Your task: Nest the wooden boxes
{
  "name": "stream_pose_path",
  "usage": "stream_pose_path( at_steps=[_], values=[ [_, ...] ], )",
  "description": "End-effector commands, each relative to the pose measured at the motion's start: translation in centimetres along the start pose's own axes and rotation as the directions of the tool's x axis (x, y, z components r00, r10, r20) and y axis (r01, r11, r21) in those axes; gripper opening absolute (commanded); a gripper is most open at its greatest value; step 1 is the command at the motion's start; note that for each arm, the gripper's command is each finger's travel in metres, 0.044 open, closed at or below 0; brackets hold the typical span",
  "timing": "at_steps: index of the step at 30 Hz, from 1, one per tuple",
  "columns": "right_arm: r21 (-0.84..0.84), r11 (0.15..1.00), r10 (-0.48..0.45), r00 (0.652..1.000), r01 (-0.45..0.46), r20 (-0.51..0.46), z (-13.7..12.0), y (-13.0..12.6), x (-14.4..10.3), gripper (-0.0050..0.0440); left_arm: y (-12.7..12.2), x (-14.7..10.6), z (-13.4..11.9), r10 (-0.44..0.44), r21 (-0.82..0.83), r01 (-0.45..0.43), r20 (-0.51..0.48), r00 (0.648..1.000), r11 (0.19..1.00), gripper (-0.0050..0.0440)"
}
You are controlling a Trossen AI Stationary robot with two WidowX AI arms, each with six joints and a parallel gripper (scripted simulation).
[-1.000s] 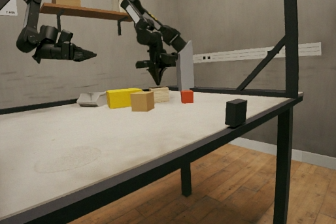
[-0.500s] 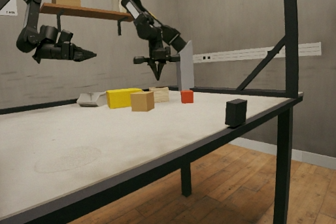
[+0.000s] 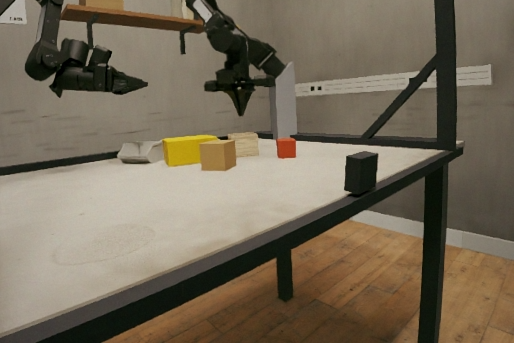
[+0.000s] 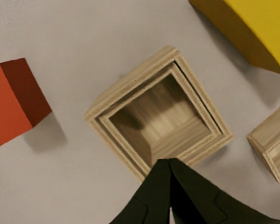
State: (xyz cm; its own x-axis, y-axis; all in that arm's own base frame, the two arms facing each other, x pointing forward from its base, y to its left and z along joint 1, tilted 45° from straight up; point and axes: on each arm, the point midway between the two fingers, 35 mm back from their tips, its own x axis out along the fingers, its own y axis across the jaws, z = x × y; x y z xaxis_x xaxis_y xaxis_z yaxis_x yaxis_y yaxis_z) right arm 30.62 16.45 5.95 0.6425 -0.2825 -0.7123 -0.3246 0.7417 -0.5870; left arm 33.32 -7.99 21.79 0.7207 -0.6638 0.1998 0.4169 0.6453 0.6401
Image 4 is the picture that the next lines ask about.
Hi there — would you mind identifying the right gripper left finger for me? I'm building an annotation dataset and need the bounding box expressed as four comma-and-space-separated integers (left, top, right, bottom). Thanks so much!
109, 158, 171, 224

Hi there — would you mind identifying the orange-red block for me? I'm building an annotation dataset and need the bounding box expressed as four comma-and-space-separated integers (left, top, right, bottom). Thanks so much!
0, 58, 52, 146

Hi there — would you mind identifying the yellow rectangular block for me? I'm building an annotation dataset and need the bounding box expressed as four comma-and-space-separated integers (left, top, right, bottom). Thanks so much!
189, 0, 280, 74

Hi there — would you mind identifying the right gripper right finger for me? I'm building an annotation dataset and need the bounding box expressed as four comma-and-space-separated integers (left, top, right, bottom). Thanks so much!
168, 158, 280, 224

